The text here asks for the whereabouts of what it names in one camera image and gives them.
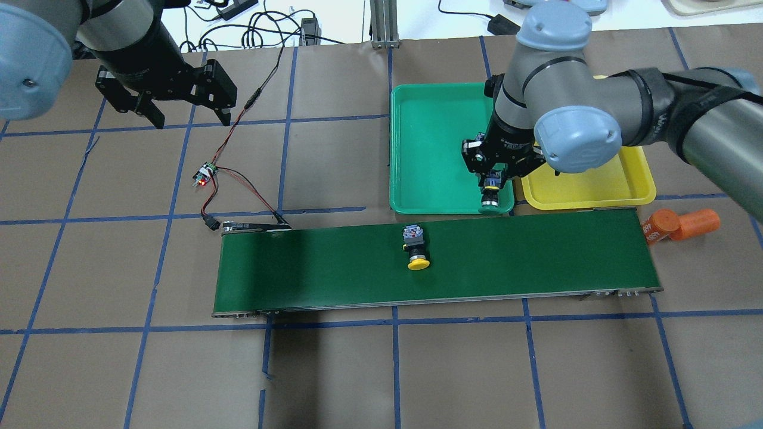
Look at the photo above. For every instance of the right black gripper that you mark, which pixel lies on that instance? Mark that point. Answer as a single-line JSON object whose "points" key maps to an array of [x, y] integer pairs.
{"points": [[505, 149]]}

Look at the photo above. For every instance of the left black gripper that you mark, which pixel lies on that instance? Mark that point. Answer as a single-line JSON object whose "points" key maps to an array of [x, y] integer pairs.
{"points": [[145, 64]]}

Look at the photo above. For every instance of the green push button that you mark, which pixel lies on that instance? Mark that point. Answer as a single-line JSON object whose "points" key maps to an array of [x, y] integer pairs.
{"points": [[490, 186]]}

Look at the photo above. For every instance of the yellow push button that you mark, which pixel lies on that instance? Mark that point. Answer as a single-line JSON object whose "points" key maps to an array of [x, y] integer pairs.
{"points": [[415, 244]]}

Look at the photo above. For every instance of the plain orange cylinder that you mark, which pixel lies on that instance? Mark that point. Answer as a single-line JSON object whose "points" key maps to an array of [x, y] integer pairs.
{"points": [[696, 224]]}

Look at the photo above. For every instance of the orange cylinder with numbers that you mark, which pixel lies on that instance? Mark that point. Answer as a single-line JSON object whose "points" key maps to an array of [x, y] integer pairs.
{"points": [[659, 225]]}

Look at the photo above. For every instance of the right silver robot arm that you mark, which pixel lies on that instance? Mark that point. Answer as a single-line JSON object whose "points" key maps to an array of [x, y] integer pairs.
{"points": [[549, 110]]}

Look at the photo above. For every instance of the green plastic tray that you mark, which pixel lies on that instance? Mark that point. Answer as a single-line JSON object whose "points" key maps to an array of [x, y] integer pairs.
{"points": [[428, 122]]}

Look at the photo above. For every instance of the yellow plastic tray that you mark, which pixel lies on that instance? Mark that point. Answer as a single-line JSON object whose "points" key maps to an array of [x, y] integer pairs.
{"points": [[625, 180]]}

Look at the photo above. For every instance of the black power adapter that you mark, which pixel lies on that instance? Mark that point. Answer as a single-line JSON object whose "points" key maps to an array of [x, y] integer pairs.
{"points": [[500, 25]]}

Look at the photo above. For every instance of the green conveyor belt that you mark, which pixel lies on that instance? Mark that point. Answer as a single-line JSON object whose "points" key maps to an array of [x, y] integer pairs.
{"points": [[486, 258]]}

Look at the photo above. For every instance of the aluminium frame post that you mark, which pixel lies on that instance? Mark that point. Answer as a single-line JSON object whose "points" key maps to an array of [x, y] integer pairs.
{"points": [[384, 25]]}

